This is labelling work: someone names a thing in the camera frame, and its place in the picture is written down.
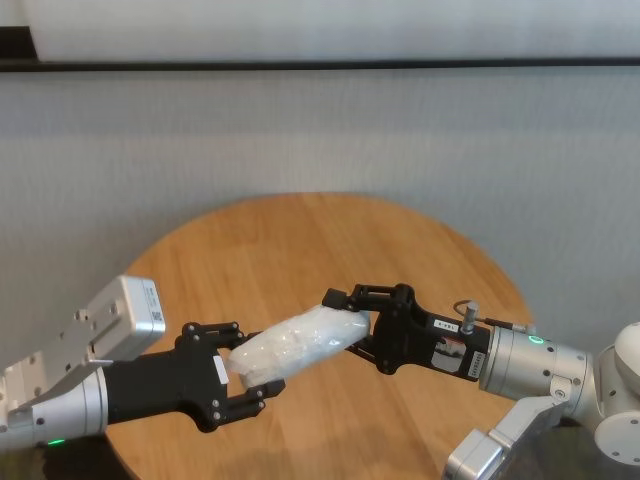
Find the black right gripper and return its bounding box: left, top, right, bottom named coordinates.
left=321, top=283, right=495, bottom=385

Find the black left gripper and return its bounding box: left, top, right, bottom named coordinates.
left=102, top=321, right=287, bottom=435

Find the white plastic-wrapped sandbag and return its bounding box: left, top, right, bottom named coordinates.
left=227, top=305, right=371, bottom=391

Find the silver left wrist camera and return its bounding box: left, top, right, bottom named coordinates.
left=0, top=273, right=167, bottom=426

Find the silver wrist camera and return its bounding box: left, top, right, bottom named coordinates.
left=0, top=273, right=167, bottom=426
left=442, top=394, right=571, bottom=480

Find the silver plug with dark cable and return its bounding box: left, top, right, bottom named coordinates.
left=452, top=298, right=534, bottom=335

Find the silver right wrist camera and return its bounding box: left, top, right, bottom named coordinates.
left=442, top=394, right=571, bottom=480

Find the black horizontal rail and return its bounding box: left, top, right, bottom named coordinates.
left=0, top=57, right=640, bottom=75

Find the dark wall panel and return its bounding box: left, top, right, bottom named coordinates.
left=0, top=27, right=41, bottom=64

